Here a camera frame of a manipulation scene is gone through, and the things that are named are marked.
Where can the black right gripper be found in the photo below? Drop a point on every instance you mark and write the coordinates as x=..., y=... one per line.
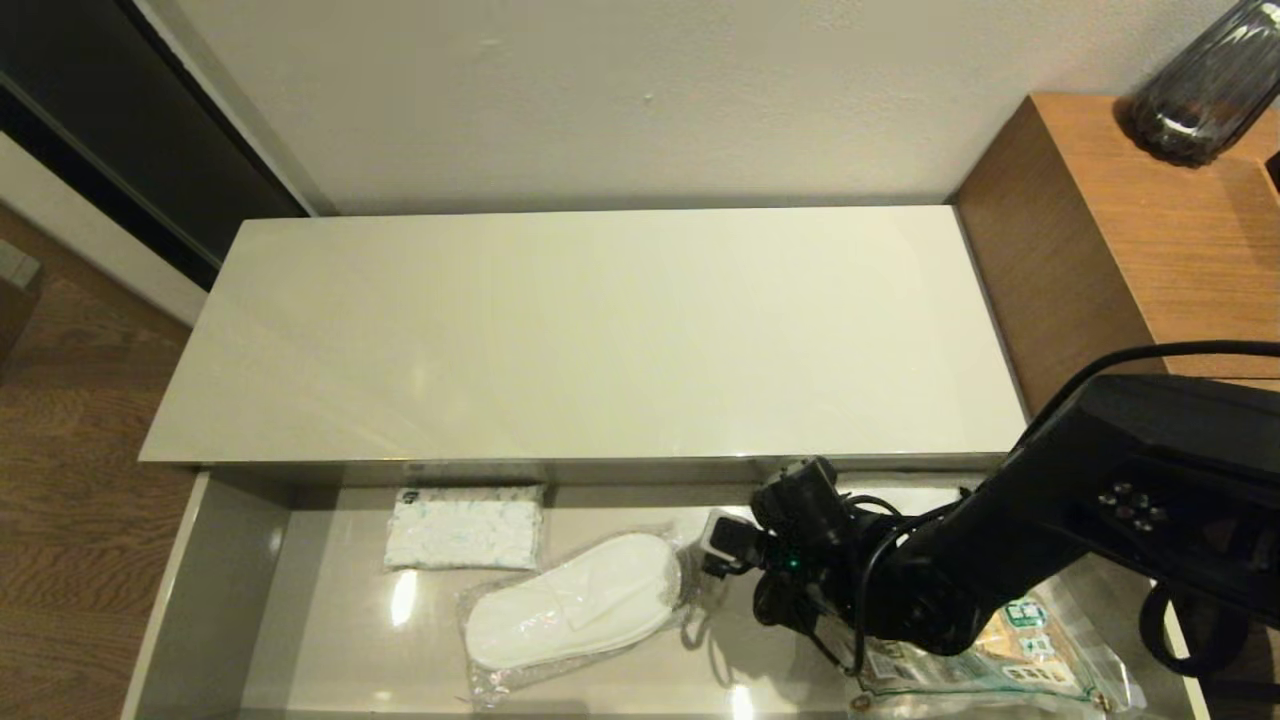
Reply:
x=810, y=605

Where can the white glossy drawer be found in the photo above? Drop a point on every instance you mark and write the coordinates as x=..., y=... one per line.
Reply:
x=330, y=600

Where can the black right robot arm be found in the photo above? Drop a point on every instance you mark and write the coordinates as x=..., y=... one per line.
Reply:
x=1100, y=480

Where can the green brown snack bag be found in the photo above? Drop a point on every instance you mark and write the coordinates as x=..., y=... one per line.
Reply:
x=1020, y=650

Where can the white glossy cabinet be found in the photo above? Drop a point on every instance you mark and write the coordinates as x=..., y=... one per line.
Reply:
x=600, y=330

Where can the white patterned tissue packet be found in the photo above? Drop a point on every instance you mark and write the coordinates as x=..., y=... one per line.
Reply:
x=465, y=530

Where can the brown wooden desk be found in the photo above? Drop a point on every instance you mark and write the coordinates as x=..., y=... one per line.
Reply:
x=1150, y=250

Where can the dark ribbed glass vase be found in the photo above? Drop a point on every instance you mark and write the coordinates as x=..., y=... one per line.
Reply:
x=1200, y=90

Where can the dark sliding door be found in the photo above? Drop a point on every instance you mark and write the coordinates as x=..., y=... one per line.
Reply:
x=120, y=120

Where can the grey brown furniture piece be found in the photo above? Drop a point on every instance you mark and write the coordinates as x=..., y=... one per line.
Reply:
x=15, y=310

